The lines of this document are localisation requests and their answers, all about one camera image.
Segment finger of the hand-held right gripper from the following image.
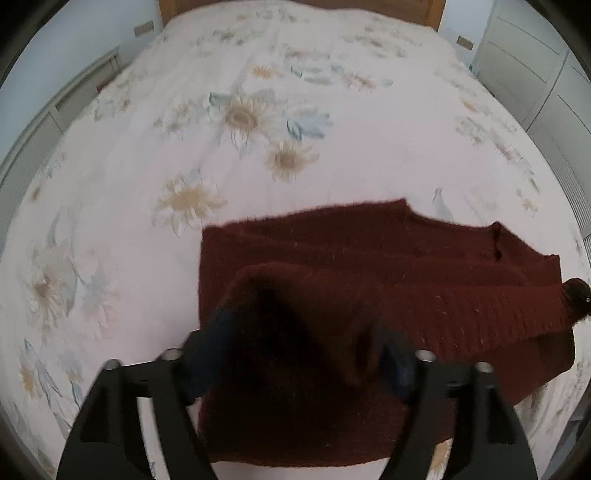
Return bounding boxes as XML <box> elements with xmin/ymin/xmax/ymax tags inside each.
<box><xmin>564</xmin><ymin>278</ymin><xmax>591</xmax><ymax>318</ymax></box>

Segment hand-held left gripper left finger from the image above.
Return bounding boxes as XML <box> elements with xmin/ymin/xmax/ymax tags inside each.
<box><xmin>55</xmin><ymin>309</ymin><xmax>232</xmax><ymax>480</ymax></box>

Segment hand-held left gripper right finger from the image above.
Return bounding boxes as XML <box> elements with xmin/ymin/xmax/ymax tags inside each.
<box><xmin>376</xmin><ymin>325</ymin><xmax>539</xmax><ymax>480</ymax></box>

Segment dark red knit sweater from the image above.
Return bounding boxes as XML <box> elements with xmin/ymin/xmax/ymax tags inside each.
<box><xmin>198</xmin><ymin>198</ymin><xmax>591</xmax><ymax>466</ymax></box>

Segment floral pink bed sheet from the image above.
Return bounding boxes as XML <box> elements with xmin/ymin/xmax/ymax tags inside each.
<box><xmin>0</xmin><ymin>0</ymin><xmax>591</xmax><ymax>480</ymax></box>

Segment white wardrobe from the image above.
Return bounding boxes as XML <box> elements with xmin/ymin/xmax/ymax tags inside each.
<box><xmin>471</xmin><ymin>0</ymin><xmax>591</xmax><ymax>241</ymax></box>

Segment wooden headboard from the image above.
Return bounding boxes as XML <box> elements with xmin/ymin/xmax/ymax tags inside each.
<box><xmin>158</xmin><ymin>0</ymin><xmax>448</xmax><ymax>32</ymax></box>

